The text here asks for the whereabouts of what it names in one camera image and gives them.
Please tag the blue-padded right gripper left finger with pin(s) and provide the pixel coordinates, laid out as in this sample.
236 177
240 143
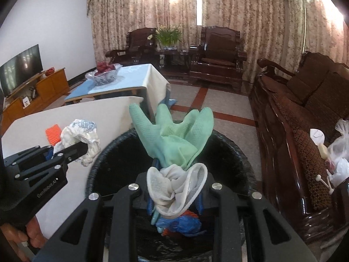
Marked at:
82 236

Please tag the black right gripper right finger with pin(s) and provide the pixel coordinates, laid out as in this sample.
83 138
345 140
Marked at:
268 236

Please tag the orange foam fruit net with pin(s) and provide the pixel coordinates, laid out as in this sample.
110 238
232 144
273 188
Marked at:
53 134

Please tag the white plastic bag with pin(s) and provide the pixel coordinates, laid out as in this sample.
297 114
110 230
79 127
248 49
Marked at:
84 131

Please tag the green rubber glove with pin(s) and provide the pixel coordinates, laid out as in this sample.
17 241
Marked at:
177 183

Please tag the blue plastic bag trash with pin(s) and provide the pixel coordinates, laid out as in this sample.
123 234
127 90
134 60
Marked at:
186 225

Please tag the black trash bin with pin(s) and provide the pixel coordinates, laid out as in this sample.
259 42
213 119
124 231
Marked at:
125 158

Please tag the person's left hand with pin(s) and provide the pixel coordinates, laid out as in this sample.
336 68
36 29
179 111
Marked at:
33 235

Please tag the white router box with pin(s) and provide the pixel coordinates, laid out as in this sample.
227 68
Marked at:
26 102

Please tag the wooden TV cabinet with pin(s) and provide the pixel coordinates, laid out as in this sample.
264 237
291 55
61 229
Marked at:
41 90

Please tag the flat screen television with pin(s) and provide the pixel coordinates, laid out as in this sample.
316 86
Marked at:
20 68

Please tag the red ornament on cabinet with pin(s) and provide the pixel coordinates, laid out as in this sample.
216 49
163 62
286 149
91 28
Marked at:
50 71

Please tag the glass fruit bowl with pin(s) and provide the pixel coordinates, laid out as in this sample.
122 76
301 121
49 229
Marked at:
104 78

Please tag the red apples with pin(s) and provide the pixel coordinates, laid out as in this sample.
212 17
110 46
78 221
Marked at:
103 67

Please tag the white plastic bags on sofa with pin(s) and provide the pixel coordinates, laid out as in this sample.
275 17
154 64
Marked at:
335 155

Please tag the blue coffee table cloth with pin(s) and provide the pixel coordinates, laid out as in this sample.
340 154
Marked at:
142 80

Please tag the dark wooden sofa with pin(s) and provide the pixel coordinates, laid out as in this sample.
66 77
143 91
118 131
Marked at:
286 108

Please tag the left dark wooden armchair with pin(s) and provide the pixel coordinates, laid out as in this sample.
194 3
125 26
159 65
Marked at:
140 48

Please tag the dark wooden armchair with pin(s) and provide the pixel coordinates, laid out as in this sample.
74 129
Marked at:
219 57
140 48

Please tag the right dark wooden armchair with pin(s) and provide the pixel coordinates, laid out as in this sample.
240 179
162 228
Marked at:
219 57

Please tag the dark wooden side table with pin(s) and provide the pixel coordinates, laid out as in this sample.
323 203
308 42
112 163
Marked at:
174 61

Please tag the green potted plant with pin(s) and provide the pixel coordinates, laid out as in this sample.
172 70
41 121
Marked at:
168 37

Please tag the floral curtains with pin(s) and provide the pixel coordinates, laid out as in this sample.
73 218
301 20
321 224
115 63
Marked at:
280 30

